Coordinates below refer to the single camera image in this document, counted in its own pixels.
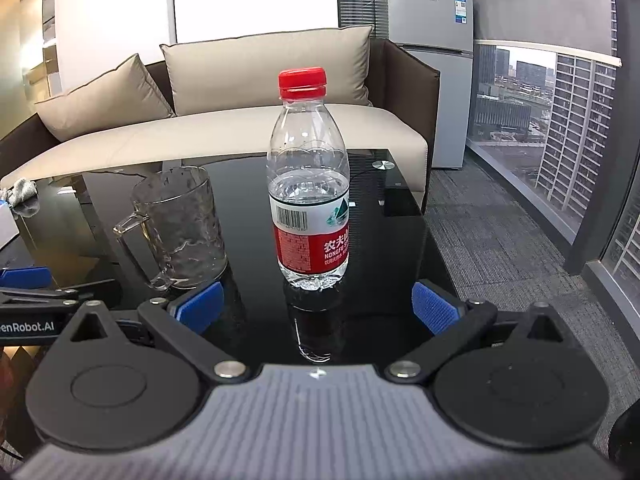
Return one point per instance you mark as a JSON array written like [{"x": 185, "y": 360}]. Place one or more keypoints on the grey roller blind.
[{"x": 540, "y": 5}]

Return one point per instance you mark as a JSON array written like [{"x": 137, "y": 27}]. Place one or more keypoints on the red bottle cap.
[{"x": 302, "y": 79}]

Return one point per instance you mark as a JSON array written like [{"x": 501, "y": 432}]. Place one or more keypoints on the silver refrigerator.
[{"x": 430, "y": 25}]

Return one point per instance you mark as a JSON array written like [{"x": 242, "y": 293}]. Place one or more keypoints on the white tissue box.
[{"x": 6, "y": 225}]

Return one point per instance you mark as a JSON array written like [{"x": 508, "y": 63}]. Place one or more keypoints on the beige sofa cushion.
[
  {"x": 260, "y": 70},
  {"x": 100, "y": 102}
]

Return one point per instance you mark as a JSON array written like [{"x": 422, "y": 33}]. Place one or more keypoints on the clear glass mug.
[{"x": 180, "y": 225}]

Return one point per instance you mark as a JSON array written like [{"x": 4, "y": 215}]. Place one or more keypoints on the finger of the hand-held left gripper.
[{"x": 25, "y": 278}]

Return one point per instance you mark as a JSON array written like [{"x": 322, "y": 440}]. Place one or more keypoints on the grey cloth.
[{"x": 22, "y": 192}]

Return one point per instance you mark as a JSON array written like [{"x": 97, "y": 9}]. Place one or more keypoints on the beige and brown sofa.
[{"x": 200, "y": 135}]

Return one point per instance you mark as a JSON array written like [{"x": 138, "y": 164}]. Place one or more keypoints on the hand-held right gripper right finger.
[{"x": 432, "y": 310}]

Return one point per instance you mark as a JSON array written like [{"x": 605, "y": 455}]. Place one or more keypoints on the grey venetian blind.
[{"x": 355, "y": 0}]

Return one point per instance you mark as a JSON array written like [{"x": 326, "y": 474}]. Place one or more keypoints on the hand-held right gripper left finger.
[{"x": 200, "y": 307}]

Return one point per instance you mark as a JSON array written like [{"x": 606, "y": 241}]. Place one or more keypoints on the clear plastic water bottle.
[{"x": 307, "y": 200}]

